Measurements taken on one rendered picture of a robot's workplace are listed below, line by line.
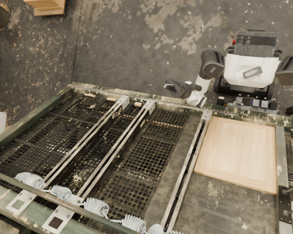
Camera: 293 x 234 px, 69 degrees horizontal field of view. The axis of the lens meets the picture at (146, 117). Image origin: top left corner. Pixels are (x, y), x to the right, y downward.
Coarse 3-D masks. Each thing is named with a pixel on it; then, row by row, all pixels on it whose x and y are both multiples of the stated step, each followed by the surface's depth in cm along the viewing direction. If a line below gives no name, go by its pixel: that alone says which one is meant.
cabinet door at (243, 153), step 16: (208, 128) 157; (224, 128) 156; (240, 128) 154; (256, 128) 153; (272, 128) 151; (208, 144) 144; (224, 144) 143; (240, 144) 142; (256, 144) 141; (272, 144) 139; (208, 160) 134; (224, 160) 133; (240, 160) 132; (256, 160) 131; (272, 160) 129; (224, 176) 123; (240, 176) 122; (256, 176) 122; (272, 176) 120; (272, 192) 113
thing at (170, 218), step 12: (204, 120) 158; (204, 132) 146; (192, 144) 138; (192, 156) 134; (192, 168) 123; (180, 180) 117; (180, 192) 111; (168, 204) 107; (180, 204) 106; (168, 216) 103; (156, 228) 88; (168, 228) 97
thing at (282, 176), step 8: (280, 128) 148; (280, 136) 141; (280, 144) 136; (280, 152) 131; (280, 160) 126; (280, 168) 122; (280, 176) 118; (280, 184) 114; (280, 224) 98; (288, 224) 98; (280, 232) 95; (288, 232) 95
